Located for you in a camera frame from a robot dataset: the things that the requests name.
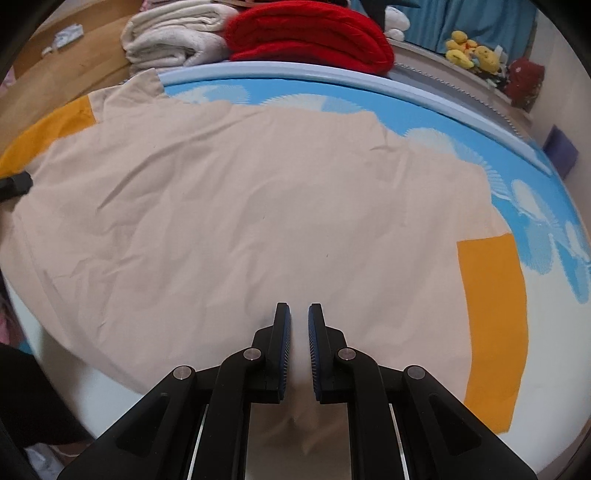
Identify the white paper scrap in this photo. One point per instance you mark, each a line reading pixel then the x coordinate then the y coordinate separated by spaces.
pixel 64 37

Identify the grey foam mat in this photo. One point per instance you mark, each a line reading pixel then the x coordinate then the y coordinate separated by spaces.
pixel 438 62

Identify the blue and white patterned mat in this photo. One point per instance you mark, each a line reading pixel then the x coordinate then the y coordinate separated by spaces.
pixel 545 198

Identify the white folded towel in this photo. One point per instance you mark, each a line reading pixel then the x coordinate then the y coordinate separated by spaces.
pixel 171 39

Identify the person's black pants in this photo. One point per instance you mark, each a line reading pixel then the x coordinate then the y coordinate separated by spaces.
pixel 32 401

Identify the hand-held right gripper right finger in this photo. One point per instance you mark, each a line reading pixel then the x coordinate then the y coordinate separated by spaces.
pixel 315 350

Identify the blue curtain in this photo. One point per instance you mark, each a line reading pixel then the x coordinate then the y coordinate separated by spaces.
pixel 475 18

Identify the light blue foam rail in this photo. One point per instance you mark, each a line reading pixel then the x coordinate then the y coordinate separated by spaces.
pixel 323 74

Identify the white plush toy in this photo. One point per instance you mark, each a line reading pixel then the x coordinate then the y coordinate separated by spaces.
pixel 397 21

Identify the teal shark plush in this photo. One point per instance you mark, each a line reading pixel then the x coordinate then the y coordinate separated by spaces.
pixel 379 11

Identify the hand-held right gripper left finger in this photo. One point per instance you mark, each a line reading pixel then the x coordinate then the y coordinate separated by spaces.
pixel 285 350

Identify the purple box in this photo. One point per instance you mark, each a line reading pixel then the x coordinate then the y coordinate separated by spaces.
pixel 561 150

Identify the red folded blanket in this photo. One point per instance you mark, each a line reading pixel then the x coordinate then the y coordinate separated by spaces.
pixel 309 32

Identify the dark red plush cushion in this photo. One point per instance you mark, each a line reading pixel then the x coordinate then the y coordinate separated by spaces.
pixel 524 78

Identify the beige and orange jacket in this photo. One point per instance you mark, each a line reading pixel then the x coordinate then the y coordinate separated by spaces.
pixel 231 207

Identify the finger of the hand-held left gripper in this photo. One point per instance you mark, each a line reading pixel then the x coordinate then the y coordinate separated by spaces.
pixel 16 185

